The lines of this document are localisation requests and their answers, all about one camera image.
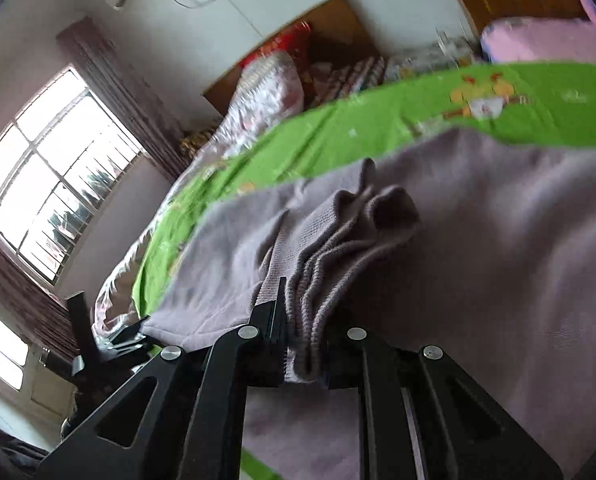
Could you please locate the green cartoon bed sheet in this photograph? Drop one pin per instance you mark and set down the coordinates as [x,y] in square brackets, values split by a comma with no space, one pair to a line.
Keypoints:
[546,105]

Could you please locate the checkered bed sheet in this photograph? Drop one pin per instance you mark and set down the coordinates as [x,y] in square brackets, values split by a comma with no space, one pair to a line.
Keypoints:
[343,82]

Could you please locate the yellow patterned blanket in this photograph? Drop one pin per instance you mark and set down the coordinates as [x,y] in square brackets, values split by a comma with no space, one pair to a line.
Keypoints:
[195,140]

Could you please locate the pink bed sheet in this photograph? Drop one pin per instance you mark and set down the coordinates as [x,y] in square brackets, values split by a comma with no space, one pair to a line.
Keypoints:
[542,39]

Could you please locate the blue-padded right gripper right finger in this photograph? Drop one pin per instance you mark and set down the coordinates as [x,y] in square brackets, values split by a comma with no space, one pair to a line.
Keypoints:
[423,417]

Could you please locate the bright window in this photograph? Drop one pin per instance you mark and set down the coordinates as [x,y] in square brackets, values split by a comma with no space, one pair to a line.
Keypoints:
[61,157]

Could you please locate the red pillow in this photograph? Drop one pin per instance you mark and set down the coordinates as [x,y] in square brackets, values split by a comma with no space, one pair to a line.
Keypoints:
[293,40]

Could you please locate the lilac grey pants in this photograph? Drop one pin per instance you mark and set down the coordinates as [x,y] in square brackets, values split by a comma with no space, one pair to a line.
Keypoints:
[486,249]

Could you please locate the plain wooden headboard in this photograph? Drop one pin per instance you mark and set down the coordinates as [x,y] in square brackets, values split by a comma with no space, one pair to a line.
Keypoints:
[330,32]

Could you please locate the black chair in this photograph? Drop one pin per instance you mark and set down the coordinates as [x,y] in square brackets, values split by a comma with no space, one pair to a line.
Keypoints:
[106,362]

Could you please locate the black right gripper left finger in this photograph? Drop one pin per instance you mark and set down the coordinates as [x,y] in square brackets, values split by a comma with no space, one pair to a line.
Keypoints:
[181,416]

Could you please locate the dark maroon curtain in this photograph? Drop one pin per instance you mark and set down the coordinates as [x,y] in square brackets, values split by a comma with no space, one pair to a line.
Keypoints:
[41,317]

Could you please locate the nightstand with floral cloth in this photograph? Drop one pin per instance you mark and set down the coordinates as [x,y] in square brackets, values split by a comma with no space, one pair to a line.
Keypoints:
[444,54]

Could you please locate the pink floral quilt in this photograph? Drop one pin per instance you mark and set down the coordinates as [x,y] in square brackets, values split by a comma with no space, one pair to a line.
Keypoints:
[268,91]

